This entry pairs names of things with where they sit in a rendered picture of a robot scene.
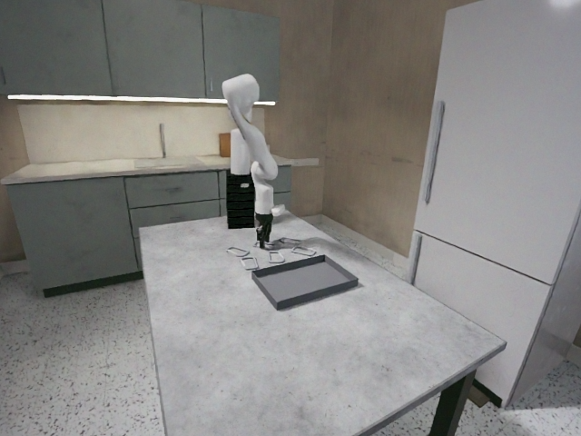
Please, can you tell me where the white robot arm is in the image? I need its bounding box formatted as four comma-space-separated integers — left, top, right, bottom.
222, 74, 285, 216

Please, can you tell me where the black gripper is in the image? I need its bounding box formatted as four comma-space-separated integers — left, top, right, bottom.
255, 212, 273, 249

